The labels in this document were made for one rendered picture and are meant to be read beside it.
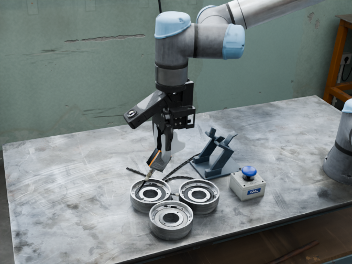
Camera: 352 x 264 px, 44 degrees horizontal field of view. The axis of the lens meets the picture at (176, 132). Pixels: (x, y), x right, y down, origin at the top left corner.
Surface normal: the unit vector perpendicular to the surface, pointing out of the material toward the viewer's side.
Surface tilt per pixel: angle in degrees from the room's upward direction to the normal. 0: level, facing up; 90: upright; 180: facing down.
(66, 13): 90
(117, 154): 0
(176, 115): 90
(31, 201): 0
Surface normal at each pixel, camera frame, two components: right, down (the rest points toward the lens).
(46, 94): 0.37, 0.47
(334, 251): 0.04, -0.87
